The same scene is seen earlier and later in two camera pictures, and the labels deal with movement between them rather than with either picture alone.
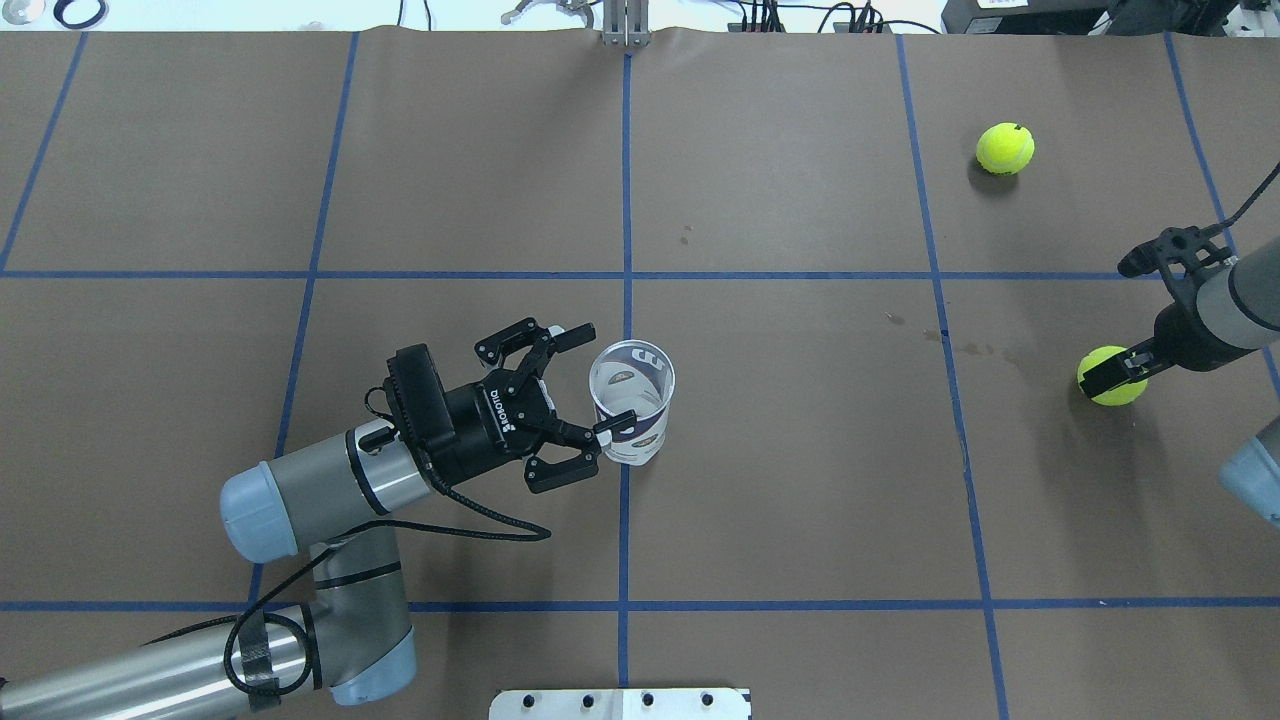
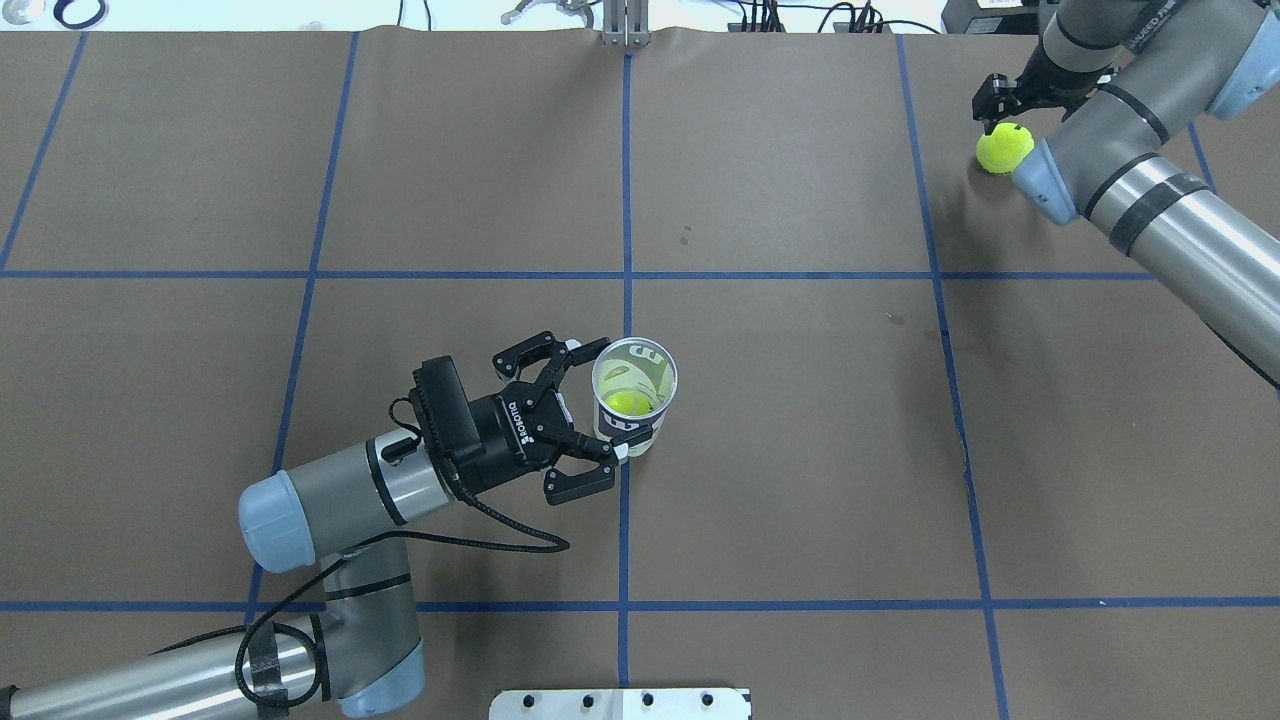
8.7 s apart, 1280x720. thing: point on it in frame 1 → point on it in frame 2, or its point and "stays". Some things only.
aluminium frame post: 626,23 stays
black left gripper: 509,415 → 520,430
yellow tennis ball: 1005,148 stays
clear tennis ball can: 639,376 stays
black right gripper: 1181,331 → 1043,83
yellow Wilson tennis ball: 1123,395 → 629,402
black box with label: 1027,17 stays
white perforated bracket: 621,704 stays
